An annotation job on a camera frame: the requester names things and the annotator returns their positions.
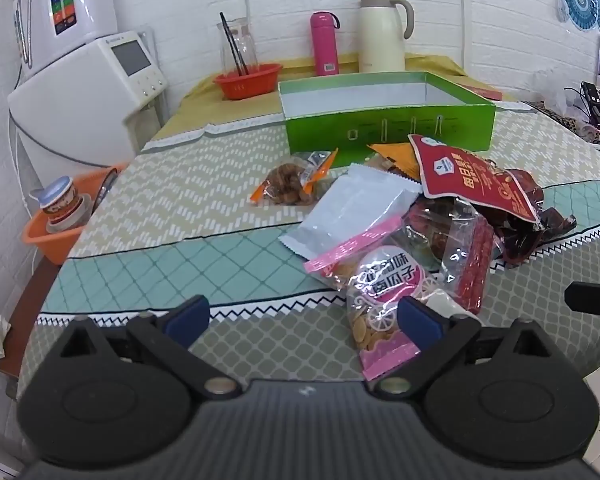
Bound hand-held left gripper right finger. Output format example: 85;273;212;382
365;296;561;401

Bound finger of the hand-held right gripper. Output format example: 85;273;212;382
564;281;600;337

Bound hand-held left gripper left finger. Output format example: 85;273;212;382
55;295;243;402

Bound pink seed snack packet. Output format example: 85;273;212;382
304;212;443;382

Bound dark red meat packet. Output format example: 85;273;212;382
490;167;578;267

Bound clear packet with red strip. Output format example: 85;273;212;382
402;195;496;313

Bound white foil snack packet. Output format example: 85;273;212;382
278;164;423;261

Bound red snack packet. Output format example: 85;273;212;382
408;134;545;226

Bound plain orange snack packet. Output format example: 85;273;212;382
367;141;422;182

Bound clear nut packet orange ends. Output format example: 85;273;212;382
250;147;340;207

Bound green cardboard box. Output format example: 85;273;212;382
278;71;497;157

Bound black device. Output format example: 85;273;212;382
580;81;600;125

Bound orange plastic basin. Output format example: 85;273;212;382
21;162;131;266

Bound wooden side table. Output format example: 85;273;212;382
0;252;63;386

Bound printed paper cup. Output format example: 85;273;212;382
30;176;88;235

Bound yellow cloth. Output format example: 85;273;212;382
147;51;518;143

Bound white dispenser with screen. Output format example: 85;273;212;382
7;30;170;188

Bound red plastic basket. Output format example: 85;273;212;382
213;63;284;101

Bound black straw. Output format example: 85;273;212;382
219;11;243;75
224;22;250;75

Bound clear glass carafe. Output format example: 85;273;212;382
216;16;258;76

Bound cream thermal jug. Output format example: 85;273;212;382
357;0;415;74

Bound pink thermos bottle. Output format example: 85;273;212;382
309;11;341;77

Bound white water purifier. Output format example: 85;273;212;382
12;0;118;78

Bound white wall pipe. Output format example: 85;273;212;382
457;0;470;63

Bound grey flexible hose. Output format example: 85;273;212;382
14;0;37;72

